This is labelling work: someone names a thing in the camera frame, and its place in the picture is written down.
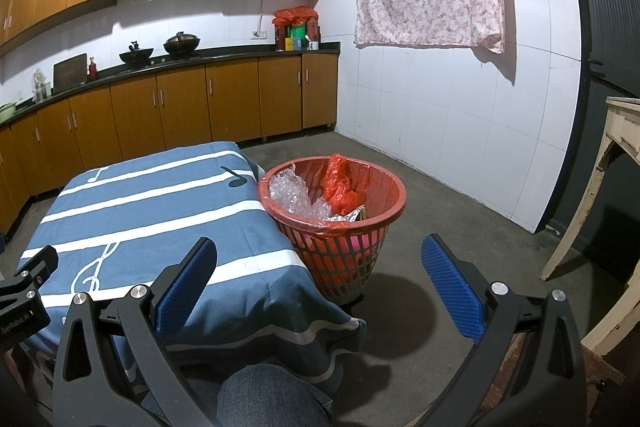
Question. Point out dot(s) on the black pot with lid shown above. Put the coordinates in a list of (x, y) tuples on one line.
[(182, 45)]

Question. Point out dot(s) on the dark bottle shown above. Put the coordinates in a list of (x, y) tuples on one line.
[(279, 38)]

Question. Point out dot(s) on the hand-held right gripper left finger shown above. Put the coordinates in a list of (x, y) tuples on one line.
[(186, 284)]

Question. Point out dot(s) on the blue white striped tablecloth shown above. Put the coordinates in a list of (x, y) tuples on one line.
[(150, 227)]

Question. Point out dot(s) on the yellow box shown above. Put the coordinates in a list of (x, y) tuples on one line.
[(290, 44)]

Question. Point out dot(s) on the black kitchen countertop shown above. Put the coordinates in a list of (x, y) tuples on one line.
[(240, 54)]

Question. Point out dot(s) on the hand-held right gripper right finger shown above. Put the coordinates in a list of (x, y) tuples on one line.
[(452, 289)]

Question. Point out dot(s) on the dark cutting board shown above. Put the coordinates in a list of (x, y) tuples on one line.
[(70, 74)]

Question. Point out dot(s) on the red plastic waste basket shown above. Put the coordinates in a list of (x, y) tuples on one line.
[(345, 267)]

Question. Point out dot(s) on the dark grey door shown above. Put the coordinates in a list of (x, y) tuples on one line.
[(610, 32)]

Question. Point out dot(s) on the wooden base cabinets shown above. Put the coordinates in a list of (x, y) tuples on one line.
[(200, 107)]

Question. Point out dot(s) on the green box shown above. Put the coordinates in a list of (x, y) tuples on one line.
[(299, 38)]

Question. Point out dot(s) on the red plastic bag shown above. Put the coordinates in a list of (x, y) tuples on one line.
[(295, 16), (342, 184)]

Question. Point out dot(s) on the black gas hob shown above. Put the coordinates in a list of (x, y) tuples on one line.
[(172, 58)]

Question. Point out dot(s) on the red plastic bag over bottles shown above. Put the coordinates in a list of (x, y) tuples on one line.
[(295, 16)]

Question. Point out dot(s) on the black wok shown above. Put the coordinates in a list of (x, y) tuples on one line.
[(136, 56)]

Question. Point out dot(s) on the worn white wooden table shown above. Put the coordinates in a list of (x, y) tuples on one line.
[(622, 122)]

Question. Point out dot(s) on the white cup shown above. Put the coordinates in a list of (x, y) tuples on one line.
[(313, 46)]

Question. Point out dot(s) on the white wall socket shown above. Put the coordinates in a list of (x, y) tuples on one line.
[(259, 35)]

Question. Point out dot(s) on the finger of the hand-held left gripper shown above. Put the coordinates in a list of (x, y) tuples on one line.
[(40, 264)]

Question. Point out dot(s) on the red bottle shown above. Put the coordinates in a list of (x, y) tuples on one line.
[(93, 70)]

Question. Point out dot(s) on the person's jeans leg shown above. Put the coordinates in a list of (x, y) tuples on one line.
[(260, 402)]

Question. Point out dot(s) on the glass jar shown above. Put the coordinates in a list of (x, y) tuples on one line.
[(39, 88)]

